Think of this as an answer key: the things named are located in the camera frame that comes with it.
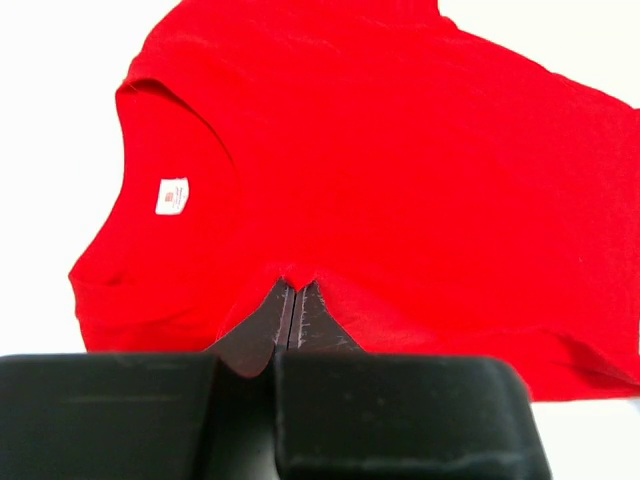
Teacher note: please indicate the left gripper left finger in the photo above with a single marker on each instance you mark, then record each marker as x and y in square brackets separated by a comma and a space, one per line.
[248, 348]

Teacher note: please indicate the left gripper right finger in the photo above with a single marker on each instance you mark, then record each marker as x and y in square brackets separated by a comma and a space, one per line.
[313, 329]

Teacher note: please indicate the red t-shirt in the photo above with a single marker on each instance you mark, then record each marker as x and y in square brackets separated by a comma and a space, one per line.
[446, 194]

